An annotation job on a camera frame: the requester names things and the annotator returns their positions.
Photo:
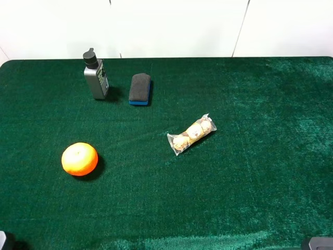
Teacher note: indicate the orange fruit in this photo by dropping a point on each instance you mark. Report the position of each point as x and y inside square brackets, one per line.
[79, 159]

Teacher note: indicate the grey robot base right corner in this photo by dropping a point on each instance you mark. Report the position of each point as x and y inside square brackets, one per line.
[317, 243]

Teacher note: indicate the clear packet of chocolate balls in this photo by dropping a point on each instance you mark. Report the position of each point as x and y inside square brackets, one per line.
[199, 129]

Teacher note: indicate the blue whiteboard eraser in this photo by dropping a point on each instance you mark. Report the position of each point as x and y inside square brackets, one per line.
[139, 94]

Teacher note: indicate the grey bottle black cap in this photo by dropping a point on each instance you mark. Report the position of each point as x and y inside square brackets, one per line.
[95, 75]

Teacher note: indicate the green velvet table cloth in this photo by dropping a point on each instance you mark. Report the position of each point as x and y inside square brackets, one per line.
[262, 180]

